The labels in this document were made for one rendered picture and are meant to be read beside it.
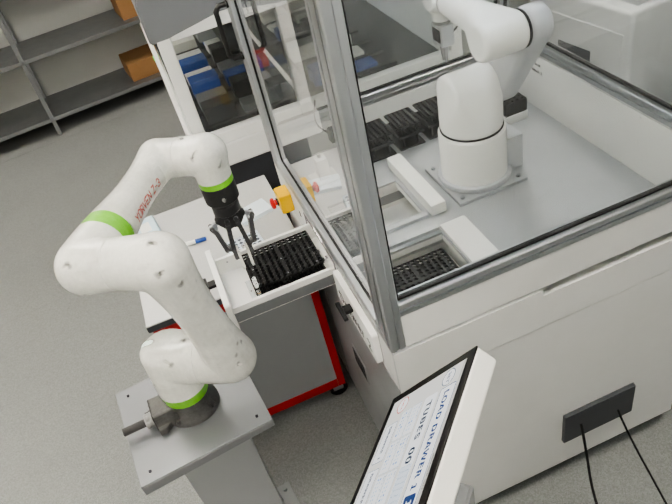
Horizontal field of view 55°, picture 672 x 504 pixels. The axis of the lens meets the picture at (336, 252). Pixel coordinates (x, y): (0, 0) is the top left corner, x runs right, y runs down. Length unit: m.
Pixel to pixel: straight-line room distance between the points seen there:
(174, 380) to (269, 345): 0.74
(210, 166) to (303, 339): 0.96
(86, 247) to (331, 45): 0.63
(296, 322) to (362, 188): 1.14
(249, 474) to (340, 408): 0.79
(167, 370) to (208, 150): 0.55
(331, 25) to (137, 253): 0.56
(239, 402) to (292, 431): 0.90
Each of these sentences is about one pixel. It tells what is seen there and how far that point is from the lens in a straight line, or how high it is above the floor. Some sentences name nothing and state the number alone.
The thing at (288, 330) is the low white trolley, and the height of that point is 0.49.
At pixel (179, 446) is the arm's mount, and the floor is 0.79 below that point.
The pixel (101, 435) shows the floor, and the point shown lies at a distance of 3.02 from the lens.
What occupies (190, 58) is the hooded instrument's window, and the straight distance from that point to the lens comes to 2.51.
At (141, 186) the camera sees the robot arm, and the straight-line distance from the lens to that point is 1.57.
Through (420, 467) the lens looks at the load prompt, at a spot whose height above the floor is 1.16.
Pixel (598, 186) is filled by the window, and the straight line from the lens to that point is 1.62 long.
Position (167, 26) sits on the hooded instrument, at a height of 1.41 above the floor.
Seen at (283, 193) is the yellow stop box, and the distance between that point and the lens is 2.23.
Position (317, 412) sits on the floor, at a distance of 2.69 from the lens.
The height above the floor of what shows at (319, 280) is 0.87.
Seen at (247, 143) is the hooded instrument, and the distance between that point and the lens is 2.66.
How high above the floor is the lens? 2.14
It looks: 40 degrees down
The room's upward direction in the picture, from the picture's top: 14 degrees counter-clockwise
